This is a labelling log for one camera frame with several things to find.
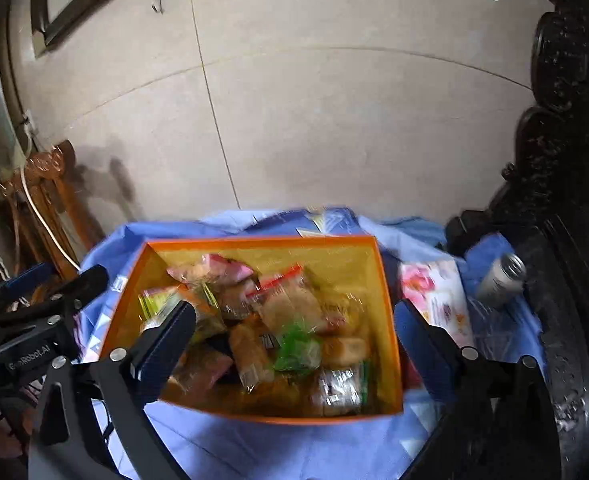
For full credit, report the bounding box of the yellow bread packet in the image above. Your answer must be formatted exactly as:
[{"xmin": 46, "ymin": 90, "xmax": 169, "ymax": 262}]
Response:
[{"xmin": 321, "ymin": 337, "xmax": 371, "ymax": 368}]

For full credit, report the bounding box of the green yellow cracker packet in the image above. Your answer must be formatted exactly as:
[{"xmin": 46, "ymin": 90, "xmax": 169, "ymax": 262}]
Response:
[{"xmin": 138, "ymin": 285, "xmax": 227, "ymax": 346}]

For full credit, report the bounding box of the orange rice cake packet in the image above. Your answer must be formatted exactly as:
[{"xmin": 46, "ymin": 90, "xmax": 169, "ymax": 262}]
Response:
[{"xmin": 228, "ymin": 323, "xmax": 274, "ymax": 393}]

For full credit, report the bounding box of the pink biscuit bag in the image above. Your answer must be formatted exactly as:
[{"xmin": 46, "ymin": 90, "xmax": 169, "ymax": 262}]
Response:
[{"xmin": 166, "ymin": 254, "xmax": 254, "ymax": 289}]

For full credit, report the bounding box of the green snack packet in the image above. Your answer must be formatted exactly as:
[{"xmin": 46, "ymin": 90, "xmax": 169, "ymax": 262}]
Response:
[{"xmin": 274, "ymin": 321, "xmax": 322, "ymax": 374}]

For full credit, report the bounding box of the floral tissue pack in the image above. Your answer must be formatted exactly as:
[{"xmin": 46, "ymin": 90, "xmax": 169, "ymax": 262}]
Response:
[{"xmin": 399, "ymin": 259, "xmax": 473, "ymax": 347}]

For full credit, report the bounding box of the carved wooden chair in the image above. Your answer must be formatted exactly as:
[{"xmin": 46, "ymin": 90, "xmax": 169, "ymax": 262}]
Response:
[{"xmin": 0, "ymin": 140, "xmax": 104, "ymax": 281}]

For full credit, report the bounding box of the blue patterned tablecloth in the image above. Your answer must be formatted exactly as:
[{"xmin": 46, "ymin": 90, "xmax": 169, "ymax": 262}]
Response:
[{"xmin": 76, "ymin": 206, "xmax": 547, "ymax": 480}]

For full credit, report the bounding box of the white drink can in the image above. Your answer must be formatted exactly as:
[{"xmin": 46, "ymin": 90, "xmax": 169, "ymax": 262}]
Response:
[{"xmin": 476, "ymin": 254, "xmax": 527, "ymax": 309}]

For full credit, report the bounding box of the orange cardboard box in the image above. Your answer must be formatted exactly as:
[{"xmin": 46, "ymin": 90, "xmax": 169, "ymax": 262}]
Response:
[{"xmin": 101, "ymin": 236, "xmax": 403, "ymax": 425}]

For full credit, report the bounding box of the red bun packet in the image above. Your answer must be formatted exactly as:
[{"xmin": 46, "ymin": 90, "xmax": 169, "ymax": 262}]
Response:
[{"xmin": 247, "ymin": 264, "xmax": 328, "ymax": 338}]

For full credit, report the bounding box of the dark carved wooden sofa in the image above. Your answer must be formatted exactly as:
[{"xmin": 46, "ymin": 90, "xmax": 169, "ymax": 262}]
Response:
[{"xmin": 447, "ymin": 0, "xmax": 589, "ymax": 479}]

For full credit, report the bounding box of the white power cable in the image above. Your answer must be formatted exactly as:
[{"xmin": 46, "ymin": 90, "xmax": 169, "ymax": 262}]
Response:
[{"xmin": 20, "ymin": 123, "xmax": 82, "ymax": 272}]

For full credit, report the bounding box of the wall socket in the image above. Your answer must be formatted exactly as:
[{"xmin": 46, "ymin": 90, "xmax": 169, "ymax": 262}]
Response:
[{"xmin": 21, "ymin": 110, "xmax": 37, "ymax": 138}]

